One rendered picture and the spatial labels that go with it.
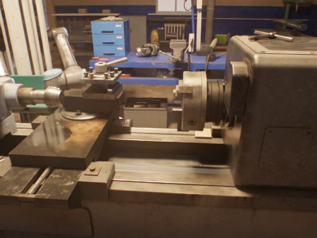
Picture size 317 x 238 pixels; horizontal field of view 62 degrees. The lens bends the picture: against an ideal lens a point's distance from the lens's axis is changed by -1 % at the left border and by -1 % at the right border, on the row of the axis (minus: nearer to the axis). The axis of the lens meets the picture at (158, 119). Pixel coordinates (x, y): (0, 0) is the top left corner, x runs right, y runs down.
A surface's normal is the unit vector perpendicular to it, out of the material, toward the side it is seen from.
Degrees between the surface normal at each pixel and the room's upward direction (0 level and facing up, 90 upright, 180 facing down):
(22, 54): 90
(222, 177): 0
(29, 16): 90
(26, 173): 0
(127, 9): 90
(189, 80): 28
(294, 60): 45
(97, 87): 90
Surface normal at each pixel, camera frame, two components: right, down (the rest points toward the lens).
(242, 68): -0.06, -0.40
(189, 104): -0.08, 0.15
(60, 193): 0.00, -0.91
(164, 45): -0.08, 0.42
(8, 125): 1.00, 0.04
